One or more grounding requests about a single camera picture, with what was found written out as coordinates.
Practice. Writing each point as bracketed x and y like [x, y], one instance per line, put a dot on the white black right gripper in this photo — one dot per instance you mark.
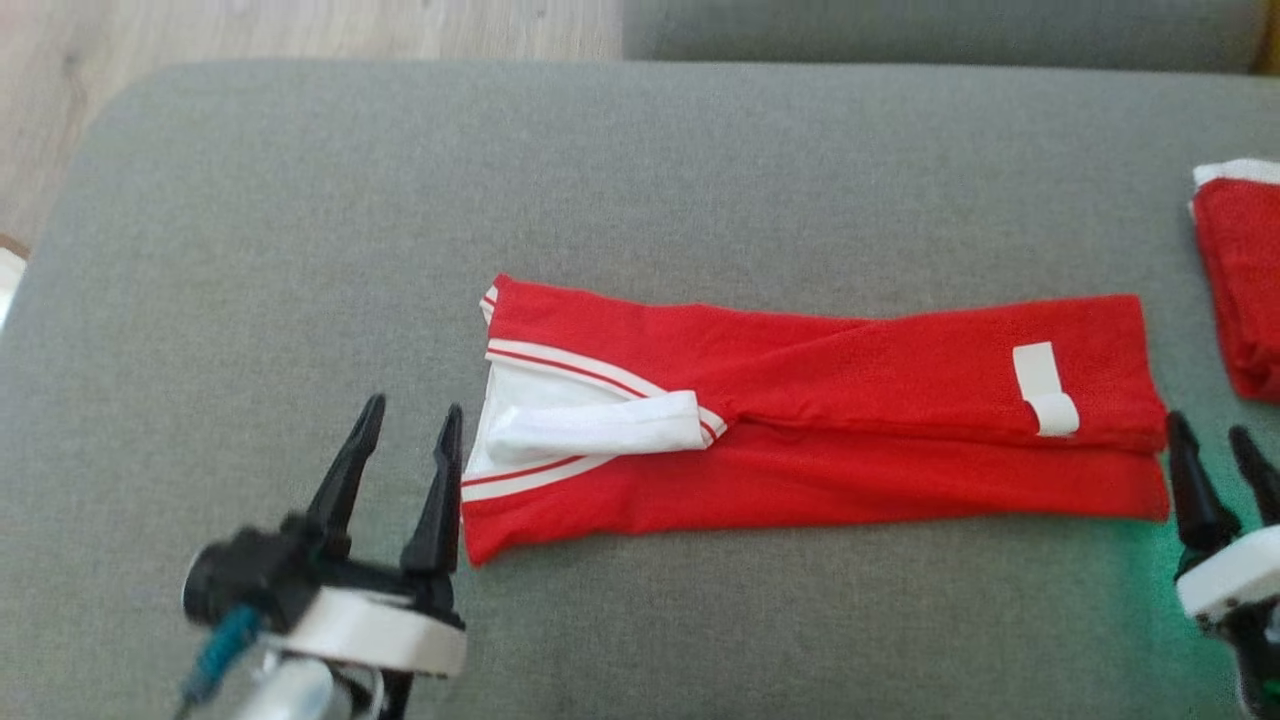
[1235, 580]

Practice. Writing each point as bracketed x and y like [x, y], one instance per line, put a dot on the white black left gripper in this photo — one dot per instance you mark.
[390, 630]

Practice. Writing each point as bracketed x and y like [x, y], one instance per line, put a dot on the red shorts with white stripe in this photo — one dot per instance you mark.
[1245, 280]

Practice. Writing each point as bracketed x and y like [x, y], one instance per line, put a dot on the red and white jersey shirt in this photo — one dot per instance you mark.
[850, 420]

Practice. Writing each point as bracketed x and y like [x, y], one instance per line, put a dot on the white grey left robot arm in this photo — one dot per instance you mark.
[290, 695]

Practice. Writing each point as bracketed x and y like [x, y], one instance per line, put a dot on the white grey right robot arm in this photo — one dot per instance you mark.
[1262, 660]

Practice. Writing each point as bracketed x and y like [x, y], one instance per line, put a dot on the white floor mat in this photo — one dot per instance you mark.
[10, 285]

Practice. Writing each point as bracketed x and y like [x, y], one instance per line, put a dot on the large grey sofa seat cushion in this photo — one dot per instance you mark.
[700, 170]

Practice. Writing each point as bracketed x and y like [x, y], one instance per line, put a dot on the yellow sofa back cushion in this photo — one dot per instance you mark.
[1272, 35]

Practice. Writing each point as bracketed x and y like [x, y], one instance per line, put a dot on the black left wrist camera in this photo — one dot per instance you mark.
[240, 575]

